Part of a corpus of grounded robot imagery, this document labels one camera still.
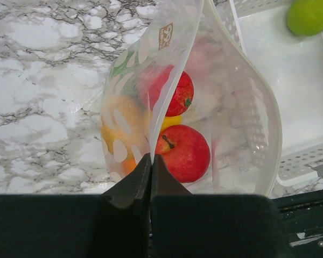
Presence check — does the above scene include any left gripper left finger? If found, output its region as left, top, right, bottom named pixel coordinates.
left=0, top=154, right=151, bottom=257

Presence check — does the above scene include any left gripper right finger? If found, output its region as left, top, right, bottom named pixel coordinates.
left=150, top=155, right=293, bottom=257

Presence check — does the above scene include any black metal base rail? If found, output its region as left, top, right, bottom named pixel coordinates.
left=273, top=190, right=323, bottom=257

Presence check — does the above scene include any yellow toy pear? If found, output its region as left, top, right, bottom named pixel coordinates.
left=160, top=115, right=182, bottom=132

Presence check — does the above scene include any red toy pomegranate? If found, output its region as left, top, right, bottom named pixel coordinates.
left=137, top=64, right=194, bottom=117

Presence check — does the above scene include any white perforated plastic basket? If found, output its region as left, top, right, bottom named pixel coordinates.
left=215, top=1, right=323, bottom=187

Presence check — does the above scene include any orange toy fruit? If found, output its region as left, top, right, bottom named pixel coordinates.
left=122, top=159, right=137, bottom=175

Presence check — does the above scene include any green toy watermelon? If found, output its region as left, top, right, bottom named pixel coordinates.
left=108, top=51, right=143, bottom=99

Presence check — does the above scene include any red toy apple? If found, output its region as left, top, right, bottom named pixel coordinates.
left=156, top=124, right=210, bottom=183

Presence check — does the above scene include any yellow orange toy lemon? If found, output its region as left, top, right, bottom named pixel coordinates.
left=101, top=95, right=150, bottom=162

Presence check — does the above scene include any clear zip top bag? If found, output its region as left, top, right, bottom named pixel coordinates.
left=101, top=1, right=282, bottom=196

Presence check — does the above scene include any green toy pear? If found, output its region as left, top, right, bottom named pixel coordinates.
left=286, top=0, right=323, bottom=37

